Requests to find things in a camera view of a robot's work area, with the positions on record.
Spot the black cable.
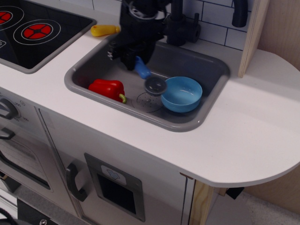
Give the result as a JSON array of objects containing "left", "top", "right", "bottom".
[{"left": 0, "top": 207, "right": 17, "bottom": 225}]

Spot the black toy faucet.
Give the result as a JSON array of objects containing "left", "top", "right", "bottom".
[{"left": 164, "top": 0, "right": 201, "bottom": 46}]

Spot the black toy stovetop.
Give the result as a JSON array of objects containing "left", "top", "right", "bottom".
[{"left": 0, "top": 0, "right": 96, "bottom": 74}]

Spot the grey oven knob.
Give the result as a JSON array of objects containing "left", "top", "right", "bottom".
[{"left": 0, "top": 98, "right": 19, "bottom": 120}]

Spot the yellow handled toy knife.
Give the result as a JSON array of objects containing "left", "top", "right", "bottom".
[{"left": 90, "top": 24, "right": 120, "bottom": 37}]

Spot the blue plastic bowl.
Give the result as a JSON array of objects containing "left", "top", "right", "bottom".
[{"left": 161, "top": 76, "right": 203, "bottom": 113}]

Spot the light wooden side panel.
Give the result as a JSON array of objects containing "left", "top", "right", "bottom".
[{"left": 238, "top": 0, "right": 270, "bottom": 78}]

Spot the blue handled grey spoon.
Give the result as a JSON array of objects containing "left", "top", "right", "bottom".
[{"left": 134, "top": 56, "right": 167, "bottom": 96}]

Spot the grey oven door handle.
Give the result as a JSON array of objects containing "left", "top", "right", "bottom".
[{"left": 0, "top": 127, "right": 15, "bottom": 140}]

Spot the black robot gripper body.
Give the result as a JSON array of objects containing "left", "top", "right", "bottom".
[{"left": 108, "top": 0, "right": 171, "bottom": 60}]

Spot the dark grey cabinet handle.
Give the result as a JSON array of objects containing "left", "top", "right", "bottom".
[{"left": 65, "top": 163, "right": 87, "bottom": 202}]

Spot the grey plastic sink basin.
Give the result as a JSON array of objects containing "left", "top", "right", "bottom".
[{"left": 64, "top": 36, "right": 230, "bottom": 132}]

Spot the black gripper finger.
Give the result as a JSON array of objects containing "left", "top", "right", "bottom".
[
  {"left": 138, "top": 42, "right": 156, "bottom": 64},
  {"left": 120, "top": 48, "right": 136, "bottom": 71}
]

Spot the grey ice dispenser panel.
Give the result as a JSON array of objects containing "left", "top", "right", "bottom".
[{"left": 84, "top": 153, "right": 145, "bottom": 222}]

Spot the red toy bell pepper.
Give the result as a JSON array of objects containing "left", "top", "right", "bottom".
[{"left": 88, "top": 79, "right": 127, "bottom": 104}]

